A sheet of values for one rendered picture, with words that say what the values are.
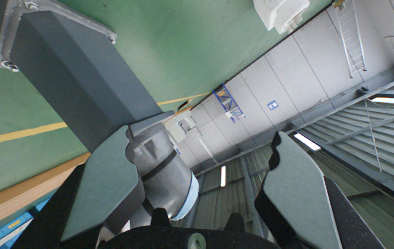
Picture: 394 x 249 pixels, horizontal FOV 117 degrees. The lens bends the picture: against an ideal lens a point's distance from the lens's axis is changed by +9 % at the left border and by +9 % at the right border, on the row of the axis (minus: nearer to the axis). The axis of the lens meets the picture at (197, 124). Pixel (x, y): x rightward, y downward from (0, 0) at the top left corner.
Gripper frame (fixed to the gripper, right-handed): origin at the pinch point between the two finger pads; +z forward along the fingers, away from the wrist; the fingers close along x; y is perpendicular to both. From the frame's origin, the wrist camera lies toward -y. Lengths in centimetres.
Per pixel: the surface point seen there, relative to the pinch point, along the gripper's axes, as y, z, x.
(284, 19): -19, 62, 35
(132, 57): -4, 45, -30
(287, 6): -23, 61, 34
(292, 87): 130, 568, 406
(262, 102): 206, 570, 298
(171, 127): 184, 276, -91
